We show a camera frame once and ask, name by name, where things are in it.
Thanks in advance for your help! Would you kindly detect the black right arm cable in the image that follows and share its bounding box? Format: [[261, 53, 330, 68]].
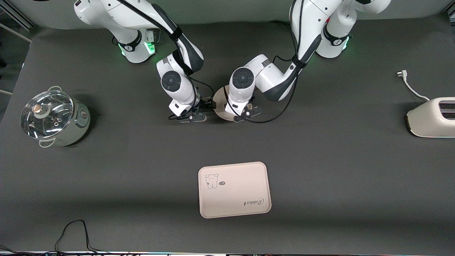
[[116, 0, 215, 119]]

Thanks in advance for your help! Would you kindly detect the cream toaster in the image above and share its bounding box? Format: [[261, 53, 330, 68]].
[[405, 97, 455, 138]]

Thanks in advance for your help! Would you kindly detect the black left base cable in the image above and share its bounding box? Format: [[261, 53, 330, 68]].
[[268, 20, 295, 30]]

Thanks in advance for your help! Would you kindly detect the aluminium frame bar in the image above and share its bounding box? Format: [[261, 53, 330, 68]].
[[0, 7, 36, 43]]

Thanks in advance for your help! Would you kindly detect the beige rabbit print tray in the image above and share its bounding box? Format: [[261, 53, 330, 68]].
[[198, 162, 272, 219]]

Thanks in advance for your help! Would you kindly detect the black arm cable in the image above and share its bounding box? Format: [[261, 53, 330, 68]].
[[233, 0, 320, 124], [116, 0, 215, 119]]

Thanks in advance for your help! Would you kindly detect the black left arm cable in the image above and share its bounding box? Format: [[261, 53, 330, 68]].
[[233, 0, 320, 124]]

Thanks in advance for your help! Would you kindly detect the thin black loose cable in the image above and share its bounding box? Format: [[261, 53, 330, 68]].
[[0, 220, 118, 255]]

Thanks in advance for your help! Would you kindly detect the beige round plate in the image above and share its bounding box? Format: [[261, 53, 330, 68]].
[[213, 85, 249, 123]]

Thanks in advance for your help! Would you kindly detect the glass pot lid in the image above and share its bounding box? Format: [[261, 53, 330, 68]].
[[20, 90, 74, 139]]

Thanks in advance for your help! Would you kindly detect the white toaster power cable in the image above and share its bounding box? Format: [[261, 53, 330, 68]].
[[396, 70, 430, 102]]

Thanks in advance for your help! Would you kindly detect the steel pot with glass lid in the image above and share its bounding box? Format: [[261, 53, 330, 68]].
[[20, 86, 91, 148]]

